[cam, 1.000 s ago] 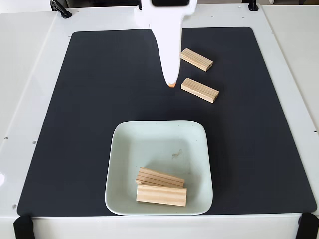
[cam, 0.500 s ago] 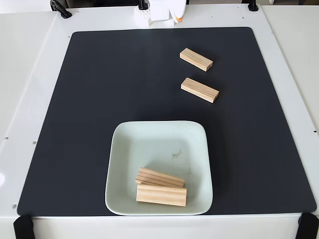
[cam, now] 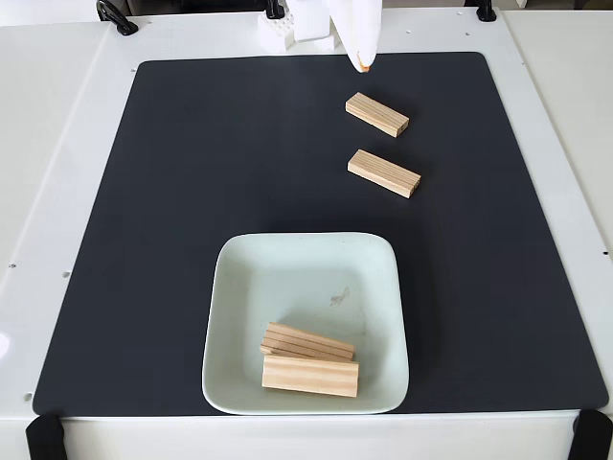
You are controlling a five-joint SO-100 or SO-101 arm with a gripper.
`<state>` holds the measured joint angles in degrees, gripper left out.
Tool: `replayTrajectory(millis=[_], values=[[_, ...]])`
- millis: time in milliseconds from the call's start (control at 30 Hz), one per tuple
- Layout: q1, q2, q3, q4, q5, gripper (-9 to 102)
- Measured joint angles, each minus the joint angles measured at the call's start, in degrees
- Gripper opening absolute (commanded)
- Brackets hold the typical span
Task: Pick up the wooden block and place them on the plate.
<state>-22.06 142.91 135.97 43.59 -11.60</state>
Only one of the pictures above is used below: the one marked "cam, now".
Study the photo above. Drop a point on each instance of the pale green square plate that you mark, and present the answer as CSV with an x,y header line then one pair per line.
x,y
297,278

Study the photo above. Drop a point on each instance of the wooden block marked 2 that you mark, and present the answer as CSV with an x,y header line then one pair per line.
x,y
311,377

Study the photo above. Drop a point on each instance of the black table mat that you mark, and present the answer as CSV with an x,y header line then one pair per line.
x,y
143,239

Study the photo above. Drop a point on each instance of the black base clamp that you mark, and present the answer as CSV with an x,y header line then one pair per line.
x,y
275,8

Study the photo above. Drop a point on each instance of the black table clamp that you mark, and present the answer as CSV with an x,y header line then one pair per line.
x,y
486,10
117,16

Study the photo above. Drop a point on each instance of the grooved wooden block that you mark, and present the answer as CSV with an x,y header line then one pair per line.
x,y
306,341
383,172

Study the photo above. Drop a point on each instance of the wooden block marked 3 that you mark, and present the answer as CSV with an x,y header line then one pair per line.
x,y
376,114

